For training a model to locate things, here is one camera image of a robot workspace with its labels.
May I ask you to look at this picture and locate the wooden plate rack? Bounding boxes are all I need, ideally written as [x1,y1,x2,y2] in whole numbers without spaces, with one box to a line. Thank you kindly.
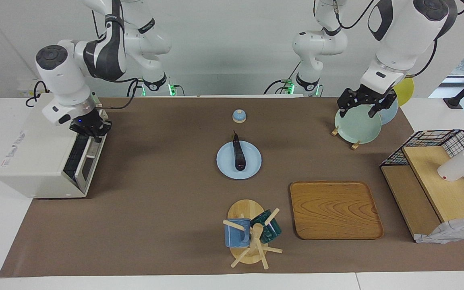
[331,126,362,150]

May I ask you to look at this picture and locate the white power adapter box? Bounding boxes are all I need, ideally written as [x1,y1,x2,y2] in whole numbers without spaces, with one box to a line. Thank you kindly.
[18,79,42,97]

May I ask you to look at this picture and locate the wooden mug tree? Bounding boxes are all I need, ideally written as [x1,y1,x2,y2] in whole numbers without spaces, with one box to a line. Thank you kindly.
[222,199,284,270]

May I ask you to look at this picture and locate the black oven power cable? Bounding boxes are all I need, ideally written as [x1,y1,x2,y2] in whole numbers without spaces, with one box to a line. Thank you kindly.
[25,81,50,107]

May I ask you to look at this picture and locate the dark green ceramic mug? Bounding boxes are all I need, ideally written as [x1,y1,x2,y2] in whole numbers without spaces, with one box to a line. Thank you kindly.
[250,209,282,244]

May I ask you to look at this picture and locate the small light blue plate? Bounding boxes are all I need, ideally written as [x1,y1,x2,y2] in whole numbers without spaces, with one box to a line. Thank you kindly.
[216,141,263,180]

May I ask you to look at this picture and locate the dark purple eggplant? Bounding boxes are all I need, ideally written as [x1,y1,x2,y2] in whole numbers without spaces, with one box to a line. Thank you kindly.
[232,130,247,171]

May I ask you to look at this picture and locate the yellow plate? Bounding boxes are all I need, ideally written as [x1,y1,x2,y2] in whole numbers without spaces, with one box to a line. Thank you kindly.
[393,77,414,107]

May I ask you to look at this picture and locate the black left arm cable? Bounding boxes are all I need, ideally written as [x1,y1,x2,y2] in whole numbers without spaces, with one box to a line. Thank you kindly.
[409,0,464,78]

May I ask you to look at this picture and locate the black base cable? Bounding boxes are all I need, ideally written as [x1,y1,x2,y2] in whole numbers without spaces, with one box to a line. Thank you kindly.
[126,78,145,97]
[263,60,301,95]

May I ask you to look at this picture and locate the large light blue plate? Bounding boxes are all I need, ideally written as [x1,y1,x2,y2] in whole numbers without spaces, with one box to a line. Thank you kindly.
[377,97,399,125]

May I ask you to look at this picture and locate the white toaster oven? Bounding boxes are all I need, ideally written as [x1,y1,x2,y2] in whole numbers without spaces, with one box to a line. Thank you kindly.
[0,93,111,199]

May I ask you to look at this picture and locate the white paper cup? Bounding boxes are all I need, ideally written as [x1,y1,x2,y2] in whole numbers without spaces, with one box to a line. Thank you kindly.
[437,149,464,182]

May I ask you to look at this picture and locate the wooden serving tray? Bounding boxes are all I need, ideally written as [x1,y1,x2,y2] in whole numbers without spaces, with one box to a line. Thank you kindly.
[290,181,384,240]

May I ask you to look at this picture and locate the pale green plate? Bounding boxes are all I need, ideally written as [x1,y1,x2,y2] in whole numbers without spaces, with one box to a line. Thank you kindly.
[334,104,382,145]

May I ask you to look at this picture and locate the brown table mat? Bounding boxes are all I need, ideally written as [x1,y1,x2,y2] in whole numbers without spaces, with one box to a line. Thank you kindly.
[0,97,464,278]

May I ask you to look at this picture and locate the blue ceramic mug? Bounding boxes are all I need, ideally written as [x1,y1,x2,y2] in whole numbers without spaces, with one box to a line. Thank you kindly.
[224,219,251,248]

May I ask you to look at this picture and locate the wire shelf with wooden boards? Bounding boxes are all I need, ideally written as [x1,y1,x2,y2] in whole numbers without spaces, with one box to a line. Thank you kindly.
[380,129,464,244]

